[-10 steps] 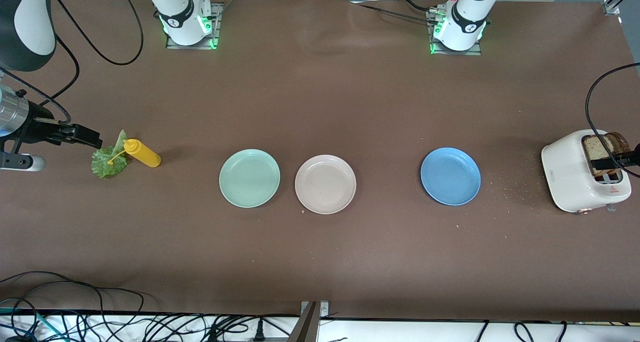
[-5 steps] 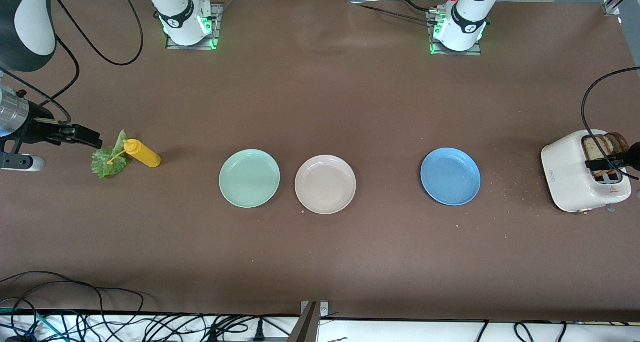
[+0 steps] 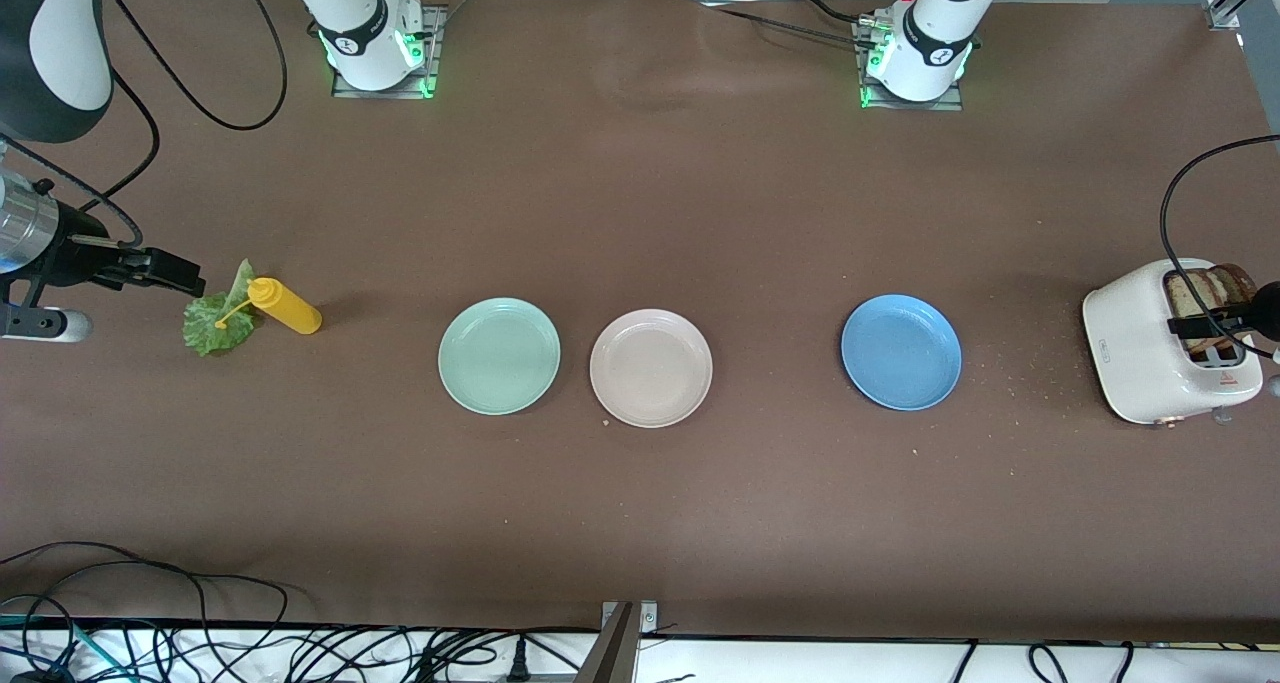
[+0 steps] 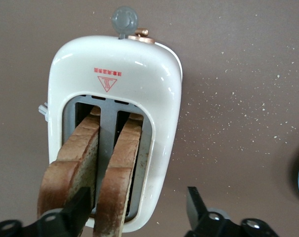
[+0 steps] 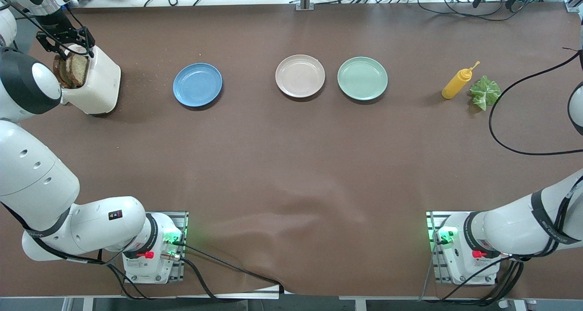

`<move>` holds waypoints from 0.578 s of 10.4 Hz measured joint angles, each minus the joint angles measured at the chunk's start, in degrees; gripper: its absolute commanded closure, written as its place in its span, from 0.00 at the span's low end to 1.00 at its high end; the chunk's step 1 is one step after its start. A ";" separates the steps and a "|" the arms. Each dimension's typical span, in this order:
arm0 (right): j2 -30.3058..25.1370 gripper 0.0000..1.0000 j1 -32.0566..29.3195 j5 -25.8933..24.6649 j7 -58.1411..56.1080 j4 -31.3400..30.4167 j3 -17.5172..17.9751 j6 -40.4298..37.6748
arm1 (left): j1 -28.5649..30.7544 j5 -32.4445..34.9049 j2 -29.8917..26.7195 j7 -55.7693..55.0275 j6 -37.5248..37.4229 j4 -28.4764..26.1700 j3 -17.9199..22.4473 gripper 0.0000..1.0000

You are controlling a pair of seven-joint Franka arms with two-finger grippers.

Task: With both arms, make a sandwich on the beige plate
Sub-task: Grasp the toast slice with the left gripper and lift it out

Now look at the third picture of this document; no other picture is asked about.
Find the black cable across tabletop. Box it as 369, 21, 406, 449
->
690, 0, 881, 49

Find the grey metal post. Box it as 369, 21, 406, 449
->
575, 603, 641, 683

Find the toasted bread slice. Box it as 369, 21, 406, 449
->
1165, 266, 1226, 352
1215, 263, 1259, 349

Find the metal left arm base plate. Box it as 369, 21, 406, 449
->
858, 18, 966, 112

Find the white two-slot toaster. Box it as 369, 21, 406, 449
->
1082, 256, 1264, 427

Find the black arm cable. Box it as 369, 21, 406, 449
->
0, 0, 290, 249
1160, 135, 1280, 361

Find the yellow squeeze bottle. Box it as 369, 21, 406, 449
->
214, 277, 324, 336

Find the teal cable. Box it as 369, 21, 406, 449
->
0, 613, 126, 682

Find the green lettuce leaf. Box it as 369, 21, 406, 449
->
182, 258, 259, 357

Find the mint green plate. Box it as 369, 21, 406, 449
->
438, 297, 562, 416

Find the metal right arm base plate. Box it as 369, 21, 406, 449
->
332, 5, 441, 99

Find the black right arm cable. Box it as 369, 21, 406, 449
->
0, 0, 290, 249

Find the black looping cable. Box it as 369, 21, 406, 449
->
0, 541, 291, 683

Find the blue plate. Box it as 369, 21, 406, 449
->
840, 294, 963, 412

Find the small metal table bracket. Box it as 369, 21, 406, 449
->
600, 600, 659, 636

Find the beige plate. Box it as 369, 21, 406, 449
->
589, 309, 714, 429

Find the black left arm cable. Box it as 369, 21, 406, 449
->
1160, 135, 1280, 361

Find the black cable tangle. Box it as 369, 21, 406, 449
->
0, 603, 701, 683

